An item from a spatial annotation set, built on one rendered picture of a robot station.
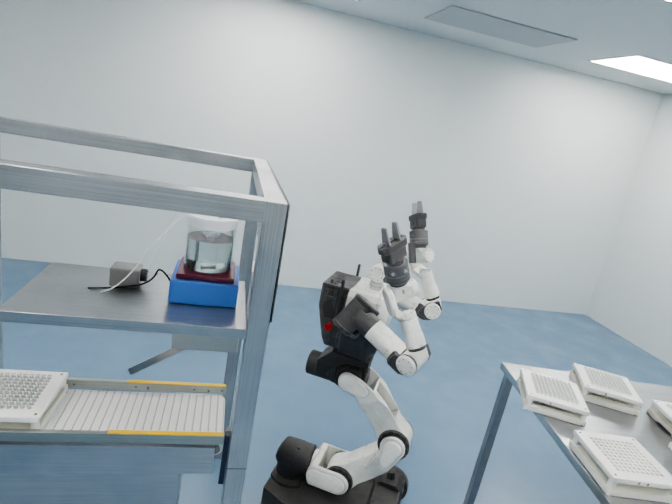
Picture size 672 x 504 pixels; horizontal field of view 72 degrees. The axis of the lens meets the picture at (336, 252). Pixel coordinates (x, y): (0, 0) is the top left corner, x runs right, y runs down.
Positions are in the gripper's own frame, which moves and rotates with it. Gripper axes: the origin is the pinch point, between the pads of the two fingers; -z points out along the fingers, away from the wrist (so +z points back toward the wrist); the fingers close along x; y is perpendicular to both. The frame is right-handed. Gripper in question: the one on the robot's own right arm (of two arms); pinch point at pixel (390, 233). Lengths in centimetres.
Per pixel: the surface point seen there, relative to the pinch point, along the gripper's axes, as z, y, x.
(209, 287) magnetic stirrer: -3, -21, -57
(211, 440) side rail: 42, -18, -75
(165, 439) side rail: 37, -25, -85
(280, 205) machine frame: -26.1, 1.6, -40.2
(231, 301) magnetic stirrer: 3, -19, -53
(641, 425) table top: 112, 60, 71
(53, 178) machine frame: -46, -25, -82
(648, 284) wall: 271, -39, 448
